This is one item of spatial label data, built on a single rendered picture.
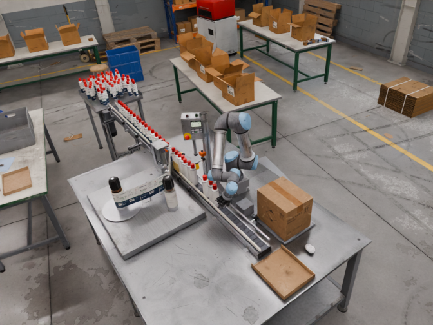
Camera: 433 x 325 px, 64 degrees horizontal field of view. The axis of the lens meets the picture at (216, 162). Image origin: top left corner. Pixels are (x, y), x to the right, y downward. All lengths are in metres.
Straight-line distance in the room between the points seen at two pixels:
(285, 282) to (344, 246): 0.51
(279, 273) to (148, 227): 0.99
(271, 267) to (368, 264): 1.42
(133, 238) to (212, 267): 0.61
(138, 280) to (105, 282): 1.18
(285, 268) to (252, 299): 0.30
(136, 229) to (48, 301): 1.33
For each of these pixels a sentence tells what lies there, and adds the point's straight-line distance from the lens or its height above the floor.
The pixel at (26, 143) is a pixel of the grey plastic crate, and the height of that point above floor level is 0.85.
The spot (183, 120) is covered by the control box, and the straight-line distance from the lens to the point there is 2.62.
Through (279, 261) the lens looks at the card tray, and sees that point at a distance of 2.38.
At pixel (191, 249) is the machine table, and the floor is 0.83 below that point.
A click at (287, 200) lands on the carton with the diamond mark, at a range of 2.36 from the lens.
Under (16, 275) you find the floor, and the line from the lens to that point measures 4.03.
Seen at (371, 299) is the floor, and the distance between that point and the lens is 3.36.
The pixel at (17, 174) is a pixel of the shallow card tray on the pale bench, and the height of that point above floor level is 0.80.
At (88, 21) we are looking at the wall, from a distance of 9.95.
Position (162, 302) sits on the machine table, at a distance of 2.27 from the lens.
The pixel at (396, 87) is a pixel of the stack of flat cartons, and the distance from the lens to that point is 6.13.
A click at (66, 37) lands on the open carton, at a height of 0.94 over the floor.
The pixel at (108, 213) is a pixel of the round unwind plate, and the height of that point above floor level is 0.89.
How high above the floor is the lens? 2.70
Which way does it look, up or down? 36 degrees down
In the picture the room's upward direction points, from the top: 5 degrees counter-clockwise
